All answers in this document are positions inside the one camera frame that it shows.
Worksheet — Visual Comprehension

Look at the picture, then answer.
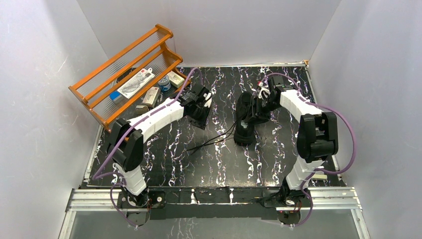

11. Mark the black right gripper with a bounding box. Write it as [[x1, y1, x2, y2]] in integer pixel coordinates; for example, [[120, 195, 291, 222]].
[[243, 96, 280, 125]]

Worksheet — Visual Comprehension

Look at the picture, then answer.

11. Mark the black mesh shoe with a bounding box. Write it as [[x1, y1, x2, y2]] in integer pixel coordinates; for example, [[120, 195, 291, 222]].
[[234, 92, 254, 146]]

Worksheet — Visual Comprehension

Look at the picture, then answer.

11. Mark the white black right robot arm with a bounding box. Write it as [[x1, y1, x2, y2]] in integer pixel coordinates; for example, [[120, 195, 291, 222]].
[[240, 90, 338, 206]]

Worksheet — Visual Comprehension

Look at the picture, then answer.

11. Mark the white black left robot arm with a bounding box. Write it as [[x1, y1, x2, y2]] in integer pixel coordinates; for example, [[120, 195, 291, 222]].
[[107, 85, 212, 207]]

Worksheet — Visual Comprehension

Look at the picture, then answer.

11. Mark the small green white box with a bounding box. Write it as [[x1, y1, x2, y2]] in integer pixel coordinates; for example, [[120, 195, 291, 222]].
[[166, 71, 185, 88]]

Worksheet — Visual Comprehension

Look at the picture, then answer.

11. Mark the blue tape roll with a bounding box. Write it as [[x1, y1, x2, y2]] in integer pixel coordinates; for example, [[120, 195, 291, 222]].
[[157, 75, 172, 92]]

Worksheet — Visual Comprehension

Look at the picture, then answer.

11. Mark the beige rectangular box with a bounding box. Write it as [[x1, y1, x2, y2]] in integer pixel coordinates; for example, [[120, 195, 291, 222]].
[[142, 87, 161, 108]]

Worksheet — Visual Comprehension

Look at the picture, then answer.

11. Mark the small grey block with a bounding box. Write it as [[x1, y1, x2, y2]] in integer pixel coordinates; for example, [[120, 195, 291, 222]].
[[134, 105, 149, 115]]

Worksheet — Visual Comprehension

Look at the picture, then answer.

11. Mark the white ruler set package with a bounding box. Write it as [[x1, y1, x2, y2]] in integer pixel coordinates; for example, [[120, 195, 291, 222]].
[[117, 68, 155, 99]]

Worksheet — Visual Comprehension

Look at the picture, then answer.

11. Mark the blue eraser block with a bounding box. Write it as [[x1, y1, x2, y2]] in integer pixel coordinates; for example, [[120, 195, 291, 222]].
[[109, 91, 123, 104]]

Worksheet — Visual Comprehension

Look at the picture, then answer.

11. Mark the orange wooden shelf rack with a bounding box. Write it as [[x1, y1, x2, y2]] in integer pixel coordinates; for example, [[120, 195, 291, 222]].
[[68, 24, 186, 131]]

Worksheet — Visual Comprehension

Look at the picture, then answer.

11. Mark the beige plastic clip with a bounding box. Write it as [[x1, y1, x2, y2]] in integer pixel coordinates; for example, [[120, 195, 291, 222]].
[[311, 174, 327, 181]]

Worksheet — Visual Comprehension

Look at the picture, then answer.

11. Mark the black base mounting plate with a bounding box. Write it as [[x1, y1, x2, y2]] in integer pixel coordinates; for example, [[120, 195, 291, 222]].
[[117, 186, 313, 221]]

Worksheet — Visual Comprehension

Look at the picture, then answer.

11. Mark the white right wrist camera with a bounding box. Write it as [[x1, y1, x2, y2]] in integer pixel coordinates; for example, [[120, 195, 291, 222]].
[[258, 87, 270, 100]]

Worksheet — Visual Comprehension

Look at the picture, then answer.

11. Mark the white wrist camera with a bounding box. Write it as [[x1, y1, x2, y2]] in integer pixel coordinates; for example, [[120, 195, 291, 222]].
[[258, 87, 270, 100], [203, 92, 213, 108]]

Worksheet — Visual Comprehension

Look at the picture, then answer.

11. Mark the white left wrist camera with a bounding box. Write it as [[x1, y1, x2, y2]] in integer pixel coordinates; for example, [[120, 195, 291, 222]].
[[203, 92, 213, 108]]

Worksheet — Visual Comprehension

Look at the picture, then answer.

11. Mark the aluminium frame rail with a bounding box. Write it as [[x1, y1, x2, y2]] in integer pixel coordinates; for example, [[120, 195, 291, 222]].
[[67, 187, 362, 212]]

